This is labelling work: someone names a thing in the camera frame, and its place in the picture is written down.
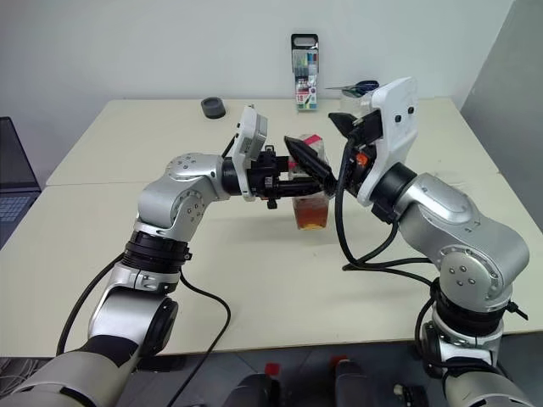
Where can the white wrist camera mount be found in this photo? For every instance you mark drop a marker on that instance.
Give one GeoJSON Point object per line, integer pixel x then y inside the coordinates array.
{"type": "Point", "coordinates": [250, 131]}
{"type": "Point", "coordinates": [399, 127]}

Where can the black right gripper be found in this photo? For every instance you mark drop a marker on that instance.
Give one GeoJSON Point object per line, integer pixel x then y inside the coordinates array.
{"type": "Point", "coordinates": [367, 127]}

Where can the grey metal base part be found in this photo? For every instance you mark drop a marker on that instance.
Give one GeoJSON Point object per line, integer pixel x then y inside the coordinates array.
{"type": "Point", "coordinates": [409, 396]}

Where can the dark rounded shape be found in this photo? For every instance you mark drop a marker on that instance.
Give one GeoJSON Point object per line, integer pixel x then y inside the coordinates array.
{"type": "Point", "coordinates": [356, 386]}
{"type": "Point", "coordinates": [254, 394]}

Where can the white tape roll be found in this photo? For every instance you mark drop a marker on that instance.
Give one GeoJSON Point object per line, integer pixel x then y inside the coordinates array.
{"type": "Point", "coordinates": [350, 103]}

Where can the small red block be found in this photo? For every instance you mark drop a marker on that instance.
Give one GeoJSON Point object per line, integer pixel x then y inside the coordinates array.
{"type": "Point", "coordinates": [337, 360]}
{"type": "Point", "coordinates": [273, 369]}

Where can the clear plastic drink bottle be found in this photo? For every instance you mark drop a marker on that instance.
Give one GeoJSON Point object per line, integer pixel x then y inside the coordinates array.
{"type": "Point", "coordinates": [311, 216]}

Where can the marker pen pack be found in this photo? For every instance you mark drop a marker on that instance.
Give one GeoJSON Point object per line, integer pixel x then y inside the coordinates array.
{"type": "Point", "coordinates": [304, 93]}

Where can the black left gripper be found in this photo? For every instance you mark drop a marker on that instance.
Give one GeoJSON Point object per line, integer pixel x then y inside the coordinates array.
{"type": "Point", "coordinates": [267, 169]}

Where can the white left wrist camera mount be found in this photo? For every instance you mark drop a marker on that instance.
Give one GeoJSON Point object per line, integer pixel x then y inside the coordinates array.
{"type": "Point", "coordinates": [250, 131]}

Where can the small dark grey cup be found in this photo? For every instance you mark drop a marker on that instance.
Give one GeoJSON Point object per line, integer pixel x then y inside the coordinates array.
{"type": "Point", "coordinates": [213, 108]}

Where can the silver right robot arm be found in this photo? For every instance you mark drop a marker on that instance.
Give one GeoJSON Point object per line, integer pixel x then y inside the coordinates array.
{"type": "Point", "coordinates": [445, 212]}

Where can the dark laptop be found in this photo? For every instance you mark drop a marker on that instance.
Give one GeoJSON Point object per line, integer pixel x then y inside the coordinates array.
{"type": "Point", "coordinates": [15, 169]}

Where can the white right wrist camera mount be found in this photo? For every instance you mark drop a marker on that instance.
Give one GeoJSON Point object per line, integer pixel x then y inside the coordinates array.
{"type": "Point", "coordinates": [399, 127]}

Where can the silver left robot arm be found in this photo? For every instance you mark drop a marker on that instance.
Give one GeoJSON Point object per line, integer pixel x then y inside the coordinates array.
{"type": "Point", "coordinates": [182, 199]}

